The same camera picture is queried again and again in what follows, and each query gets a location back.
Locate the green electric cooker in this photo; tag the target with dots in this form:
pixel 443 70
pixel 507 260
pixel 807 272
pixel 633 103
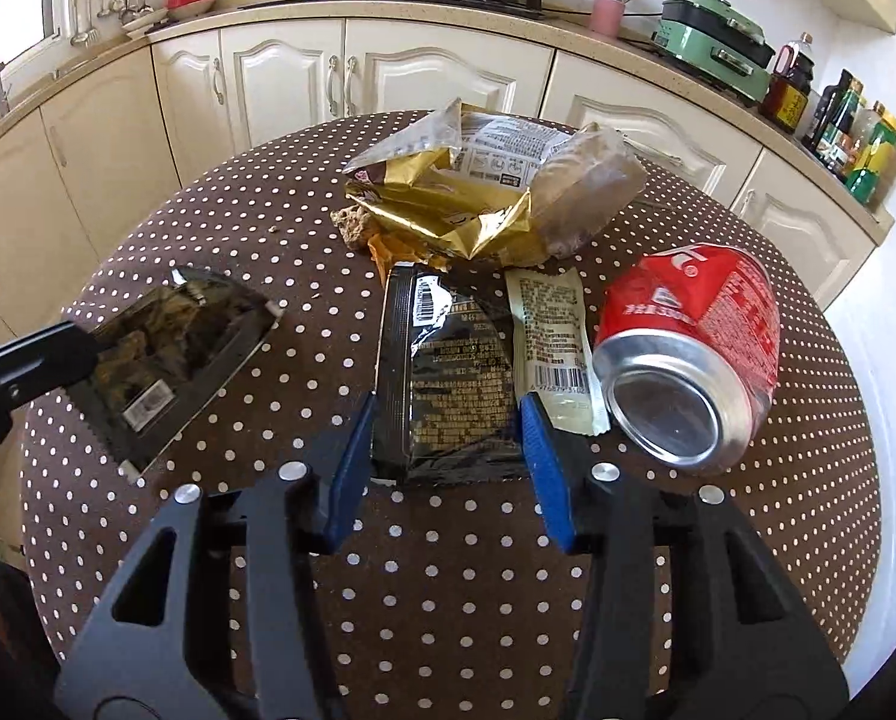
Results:
pixel 710 45

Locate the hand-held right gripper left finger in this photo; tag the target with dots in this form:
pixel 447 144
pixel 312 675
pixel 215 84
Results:
pixel 350 465

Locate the clear printed plastic packet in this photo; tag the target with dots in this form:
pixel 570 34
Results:
pixel 590 180

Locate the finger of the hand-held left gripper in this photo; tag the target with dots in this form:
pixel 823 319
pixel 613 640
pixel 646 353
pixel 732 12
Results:
pixel 50 382
pixel 35 349

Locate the dark clear-window snack wrapper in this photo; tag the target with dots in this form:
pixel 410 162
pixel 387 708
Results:
pixel 170 360

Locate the black snack wrapper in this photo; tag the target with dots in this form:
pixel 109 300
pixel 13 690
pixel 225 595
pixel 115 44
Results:
pixel 455 367

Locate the hanging kitchen utensils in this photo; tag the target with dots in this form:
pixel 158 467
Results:
pixel 102 7

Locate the red drink can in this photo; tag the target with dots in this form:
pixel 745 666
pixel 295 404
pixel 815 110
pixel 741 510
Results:
pixel 703 315

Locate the pink utensil holder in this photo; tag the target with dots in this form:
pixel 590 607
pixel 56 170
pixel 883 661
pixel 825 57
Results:
pixel 607 16

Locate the round polka-dot table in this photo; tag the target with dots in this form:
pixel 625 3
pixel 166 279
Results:
pixel 268 240

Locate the cream base cabinets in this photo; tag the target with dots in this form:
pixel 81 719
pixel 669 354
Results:
pixel 418 67

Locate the green bottle yellow cap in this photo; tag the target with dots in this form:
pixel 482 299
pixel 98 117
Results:
pixel 875 157

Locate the pale green sachet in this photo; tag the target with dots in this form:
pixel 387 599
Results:
pixel 553 337

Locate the red lidded container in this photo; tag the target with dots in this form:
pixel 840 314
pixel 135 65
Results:
pixel 191 0

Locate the gold foil snack wrapper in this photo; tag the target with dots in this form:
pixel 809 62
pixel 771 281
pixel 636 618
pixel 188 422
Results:
pixel 448 217

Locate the brown crumbly snack piece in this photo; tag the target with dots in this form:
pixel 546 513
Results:
pixel 354 229

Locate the white bowls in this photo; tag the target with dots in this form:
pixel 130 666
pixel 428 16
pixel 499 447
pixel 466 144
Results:
pixel 144 22

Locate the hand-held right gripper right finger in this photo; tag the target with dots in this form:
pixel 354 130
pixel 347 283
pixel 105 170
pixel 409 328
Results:
pixel 549 465

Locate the dark glass bottle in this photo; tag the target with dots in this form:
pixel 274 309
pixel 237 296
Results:
pixel 849 142
pixel 830 116

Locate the orange wrapper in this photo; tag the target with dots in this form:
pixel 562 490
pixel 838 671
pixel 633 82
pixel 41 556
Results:
pixel 391 251

